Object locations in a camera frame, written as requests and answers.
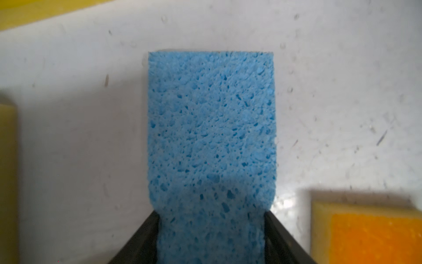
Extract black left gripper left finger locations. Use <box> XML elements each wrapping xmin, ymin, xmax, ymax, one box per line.
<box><xmin>108</xmin><ymin>211</ymin><xmax>160</xmax><ymax>264</ymax></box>

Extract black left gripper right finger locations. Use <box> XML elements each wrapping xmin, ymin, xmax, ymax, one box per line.
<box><xmin>264</xmin><ymin>211</ymin><xmax>316</xmax><ymax>264</ymax></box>

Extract green sponge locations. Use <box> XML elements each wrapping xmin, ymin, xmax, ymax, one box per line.
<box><xmin>1</xmin><ymin>104</ymin><xmax>19</xmax><ymax>264</ymax></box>

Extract light blue sponge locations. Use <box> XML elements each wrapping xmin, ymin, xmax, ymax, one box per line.
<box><xmin>147</xmin><ymin>51</ymin><xmax>276</xmax><ymax>264</ymax></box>

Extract yellow shelf unit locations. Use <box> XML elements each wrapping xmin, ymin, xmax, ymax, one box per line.
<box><xmin>1</xmin><ymin>0</ymin><xmax>108</xmax><ymax>31</ymax></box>

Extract orange sponge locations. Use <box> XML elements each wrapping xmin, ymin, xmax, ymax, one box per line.
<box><xmin>311</xmin><ymin>202</ymin><xmax>422</xmax><ymax>264</ymax></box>

